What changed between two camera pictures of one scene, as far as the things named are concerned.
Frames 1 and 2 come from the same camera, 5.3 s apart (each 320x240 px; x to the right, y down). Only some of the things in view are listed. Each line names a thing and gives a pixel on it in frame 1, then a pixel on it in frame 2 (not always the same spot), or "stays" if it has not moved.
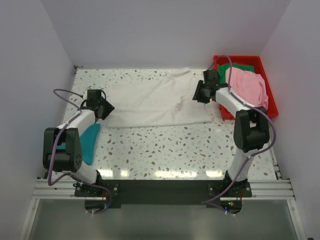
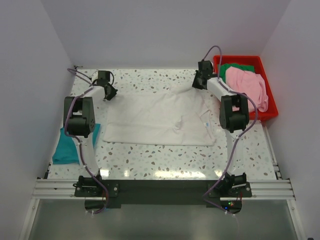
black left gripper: x=109 y=108 → x=113 y=93
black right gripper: x=197 y=96 → x=194 y=83
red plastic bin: x=259 y=68 stays
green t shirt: x=222 y=68 stays
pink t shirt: x=249 y=85 stays
